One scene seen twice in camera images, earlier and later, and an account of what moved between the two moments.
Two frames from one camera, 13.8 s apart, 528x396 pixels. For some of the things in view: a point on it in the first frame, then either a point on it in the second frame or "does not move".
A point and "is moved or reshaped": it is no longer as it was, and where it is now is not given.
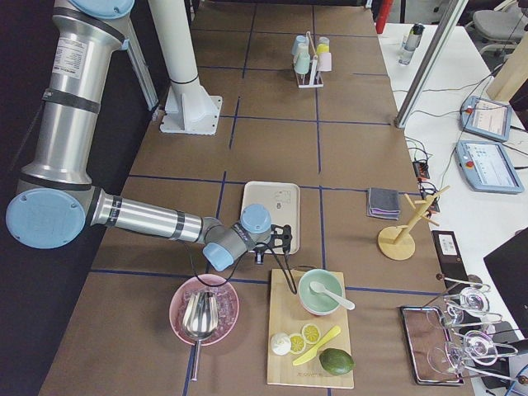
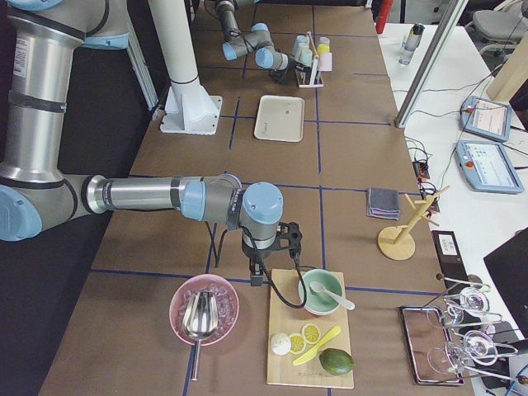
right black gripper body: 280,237 does not move
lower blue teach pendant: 487,167 does not move
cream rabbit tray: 283,201 is moved or reshaped
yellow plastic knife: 310,354 does not move
